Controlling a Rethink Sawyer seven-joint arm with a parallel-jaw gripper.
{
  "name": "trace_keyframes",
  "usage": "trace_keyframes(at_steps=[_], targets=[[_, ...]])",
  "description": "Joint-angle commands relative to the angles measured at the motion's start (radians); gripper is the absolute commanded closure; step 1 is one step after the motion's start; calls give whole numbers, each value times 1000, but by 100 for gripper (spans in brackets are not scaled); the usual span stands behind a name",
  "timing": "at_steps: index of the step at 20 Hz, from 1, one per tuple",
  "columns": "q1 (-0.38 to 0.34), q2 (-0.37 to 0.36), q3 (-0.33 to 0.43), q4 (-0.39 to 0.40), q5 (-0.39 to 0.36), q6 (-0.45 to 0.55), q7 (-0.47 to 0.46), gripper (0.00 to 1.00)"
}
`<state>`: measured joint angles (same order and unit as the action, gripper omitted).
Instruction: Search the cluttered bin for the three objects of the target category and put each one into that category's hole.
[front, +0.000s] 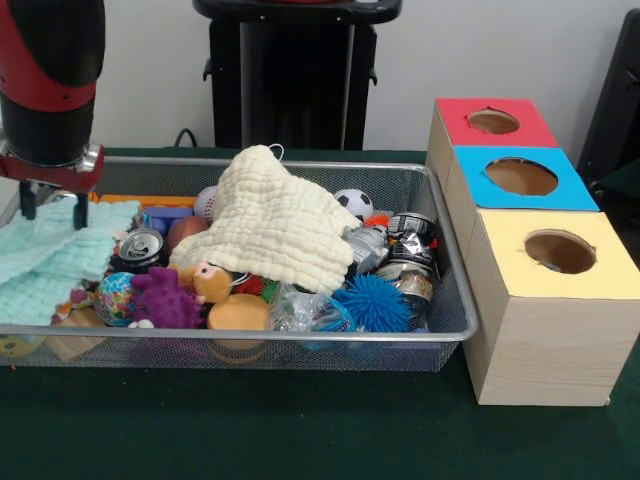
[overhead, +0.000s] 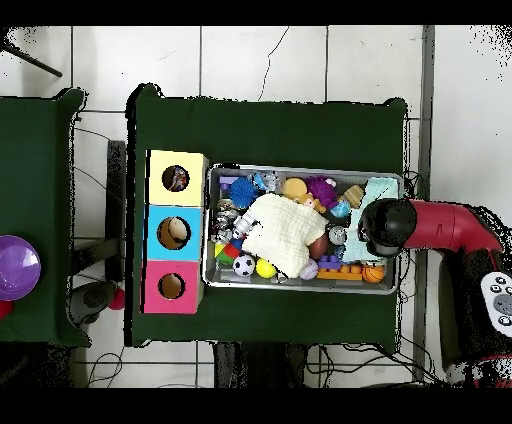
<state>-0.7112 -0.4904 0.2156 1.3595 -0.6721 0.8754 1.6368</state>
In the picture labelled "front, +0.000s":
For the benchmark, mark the tan plush monkey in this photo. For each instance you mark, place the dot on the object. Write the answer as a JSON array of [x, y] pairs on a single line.
[[235, 312]]

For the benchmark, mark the small soccer ball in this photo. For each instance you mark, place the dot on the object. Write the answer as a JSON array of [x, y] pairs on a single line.
[[355, 204]]

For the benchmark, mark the purple plush toy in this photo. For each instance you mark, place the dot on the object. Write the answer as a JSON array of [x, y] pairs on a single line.
[[167, 300]]

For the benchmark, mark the cream waffle cloth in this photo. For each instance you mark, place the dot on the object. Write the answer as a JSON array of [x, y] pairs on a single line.
[[280, 225]]

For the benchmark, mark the black chair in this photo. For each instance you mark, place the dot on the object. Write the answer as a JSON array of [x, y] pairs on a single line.
[[615, 100]]

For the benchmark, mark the crushed silver can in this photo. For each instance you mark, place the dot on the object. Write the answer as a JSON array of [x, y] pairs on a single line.
[[142, 245]]

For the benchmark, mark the wooden box with three holes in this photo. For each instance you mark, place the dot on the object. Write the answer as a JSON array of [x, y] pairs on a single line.
[[550, 350]]

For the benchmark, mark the small white baseball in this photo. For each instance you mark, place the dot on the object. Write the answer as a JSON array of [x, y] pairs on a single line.
[[206, 204]]

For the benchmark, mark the shallow clear mesh bin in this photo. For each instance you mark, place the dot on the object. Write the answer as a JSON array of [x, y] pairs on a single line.
[[250, 350]]

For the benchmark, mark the dark green tablecloth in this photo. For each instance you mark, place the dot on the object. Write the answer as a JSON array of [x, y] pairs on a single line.
[[250, 430]]

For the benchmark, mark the globe print ball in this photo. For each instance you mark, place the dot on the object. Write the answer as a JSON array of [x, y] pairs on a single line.
[[116, 300]]

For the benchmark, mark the small brown football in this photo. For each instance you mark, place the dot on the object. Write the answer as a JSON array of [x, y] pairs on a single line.
[[186, 231]]

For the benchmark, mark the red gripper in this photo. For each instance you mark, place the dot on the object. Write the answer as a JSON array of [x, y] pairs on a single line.
[[50, 179]]

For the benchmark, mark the blue spiky ball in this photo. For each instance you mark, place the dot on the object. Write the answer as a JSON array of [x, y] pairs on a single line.
[[372, 302]]

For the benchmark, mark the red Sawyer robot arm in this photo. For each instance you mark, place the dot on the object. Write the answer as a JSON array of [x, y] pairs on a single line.
[[45, 75]]

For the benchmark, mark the mint waffle cloth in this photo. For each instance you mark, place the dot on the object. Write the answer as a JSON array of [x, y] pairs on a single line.
[[50, 260]]

